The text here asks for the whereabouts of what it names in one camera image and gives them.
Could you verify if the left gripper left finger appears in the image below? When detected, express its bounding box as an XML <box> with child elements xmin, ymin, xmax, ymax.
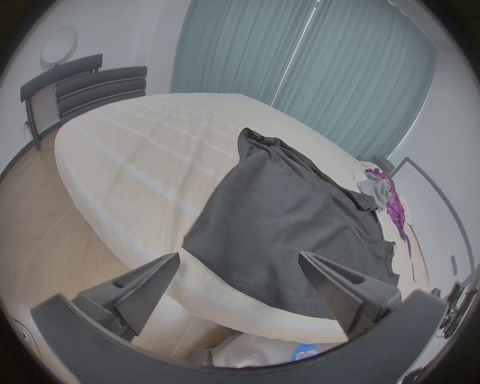
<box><xmin>73</xmin><ymin>252</ymin><xmax>182</xmax><ymax>336</ymax></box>

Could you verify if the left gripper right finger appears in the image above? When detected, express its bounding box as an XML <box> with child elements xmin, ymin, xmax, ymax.
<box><xmin>298</xmin><ymin>250</ymin><xmax>402</xmax><ymax>334</ymax></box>

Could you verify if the black T-shirt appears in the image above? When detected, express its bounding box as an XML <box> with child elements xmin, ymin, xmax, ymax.
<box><xmin>182</xmin><ymin>127</ymin><xmax>401</xmax><ymax>321</ymax></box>

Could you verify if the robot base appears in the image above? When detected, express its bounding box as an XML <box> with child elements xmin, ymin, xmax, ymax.
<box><xmin>187</xmin><ymin>332</ymin><xmax>319</xmax><ymax>370</ymax></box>

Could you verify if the bed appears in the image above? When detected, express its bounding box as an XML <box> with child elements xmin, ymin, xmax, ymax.
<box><xmin>54</xmin><ymin>93</ymin><xmax>475</xmax><ymax>361</ymax></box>

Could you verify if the purple satin garment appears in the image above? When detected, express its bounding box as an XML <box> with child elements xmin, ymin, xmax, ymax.
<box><xmin>365</xmin><ymin>168</ymin><xmax>413</xmax><ymax>259</ymax></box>

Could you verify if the grey garment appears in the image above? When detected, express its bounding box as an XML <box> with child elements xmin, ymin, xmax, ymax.
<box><xmin>355</xmin><ymin>176</ymin><xmax>391</xmax><ymax>212</ymax></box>

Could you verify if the white printed pillow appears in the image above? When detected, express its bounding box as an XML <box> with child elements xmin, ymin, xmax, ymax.
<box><xmin>360</xmin><ymin>160</ymin><xmax>391</xmax><ymax>177</ymax></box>

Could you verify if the blue-green curtain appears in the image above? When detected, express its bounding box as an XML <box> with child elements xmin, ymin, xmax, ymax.
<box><xmin>170</xmin><ymin>0</ymin><xmax>319</xmax><ymax>107</ymax></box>
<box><xmin>272</xmin><ymin>0</ymin><xmax>439</xmax><ymax>162</ymax></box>

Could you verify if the black dressing table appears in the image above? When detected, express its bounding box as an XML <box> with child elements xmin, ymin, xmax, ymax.
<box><xmin>20</xmin><ymin>53</ymin><xmax>104</xmax><ymax>151</ymax></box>

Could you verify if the round white mirror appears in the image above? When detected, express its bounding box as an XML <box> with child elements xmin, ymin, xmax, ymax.
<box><xmin>40</xmin><ymin>24</ymin><xmax>78</xmax><ymax>73</ymax></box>

